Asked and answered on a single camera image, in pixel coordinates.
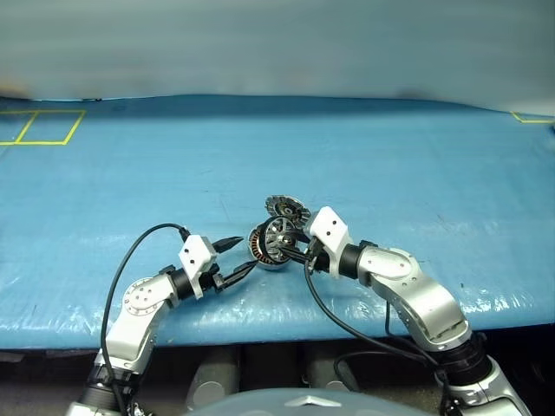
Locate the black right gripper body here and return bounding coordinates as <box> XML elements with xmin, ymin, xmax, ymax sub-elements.
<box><xmin>304</xmin><ymin>237</ymin><xmax>330</xmax><ymax>276</ymax></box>

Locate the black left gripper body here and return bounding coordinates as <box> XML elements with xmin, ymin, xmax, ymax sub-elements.
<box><xmin>202</xmin><ymin>241</ymin><xmax>227</xmax><ymax>296</ymax></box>

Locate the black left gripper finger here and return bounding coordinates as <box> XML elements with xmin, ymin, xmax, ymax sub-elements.
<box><xmin>214</xmin><ymin>236</ymin><xmax>245</xmax><ymax>254</ymax></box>
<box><xmin>219</xmin><ymin>259</ymin><xmax>260</xmax><ymax>291</ymax></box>

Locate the silver motor stator housing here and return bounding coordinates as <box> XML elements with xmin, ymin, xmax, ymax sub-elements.
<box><xmin>246</xmin><ymin>216</ymin><xmax>290</xmax><ymax>274</ymax></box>

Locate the black motor rotor disc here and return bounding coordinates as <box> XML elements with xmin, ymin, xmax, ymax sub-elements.
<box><xmin>259</xmin><ymin>216</ymin><xmax>301</xmax><ymax>270</ymax></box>

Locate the grey rounded shape under table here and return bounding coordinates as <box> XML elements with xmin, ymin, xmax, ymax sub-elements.
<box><xmin>186</xmin><ymin>346</ymin><xmax>240</xmax><ymax>412</ymax></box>
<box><xmin>303</xmin><ymin>346</ymin><xmax>355</xmax><ymax>391</ymax></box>

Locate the grey rounded robot torso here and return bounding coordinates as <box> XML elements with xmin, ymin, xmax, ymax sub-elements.
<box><xmin>184</xmin><ymin>387</ymin><xmax>450</xmax><ymax>416</ymax></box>

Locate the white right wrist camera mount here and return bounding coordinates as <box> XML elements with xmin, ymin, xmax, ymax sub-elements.
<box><xmin>304</xmin><ymin>206</ymin><xmax>353</xmax><ymax>277</ymax></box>

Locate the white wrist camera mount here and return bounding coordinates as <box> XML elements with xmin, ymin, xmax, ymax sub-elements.
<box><xmin>178</xmin><ymin>233</ymin><xmax>218</xmax><ymax>301</ymax></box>
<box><xmin>304</xmin><ymin>206</ymin><xmax>353</xmax><ymax>277</ymax></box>

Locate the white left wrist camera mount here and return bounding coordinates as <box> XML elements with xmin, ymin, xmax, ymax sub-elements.
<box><xmin>178</xmin><ymin>233</ymin><xmax>218</xmax><ymax>301</ymax></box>

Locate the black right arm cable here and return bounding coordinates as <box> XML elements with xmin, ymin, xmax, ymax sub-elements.
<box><xmin>303</xmin><ymin>257</ymin><xmax>456</xmax><ymax>416</ymax></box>

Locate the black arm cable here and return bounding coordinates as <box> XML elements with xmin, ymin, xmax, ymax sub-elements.
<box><xmin>100</xmin><ymin>223</ymin><xmax>192</xmax><ymax>416</ymax></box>
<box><xmin>303</xmin><ymin>257</ymin><xmax>456</xmax><ymax>416</ymax></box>

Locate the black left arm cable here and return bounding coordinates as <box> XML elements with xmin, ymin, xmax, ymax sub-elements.
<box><xmin>100</xmin><ymin>223</ymin><xmax>192</xmax><ymax>416</ymax></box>

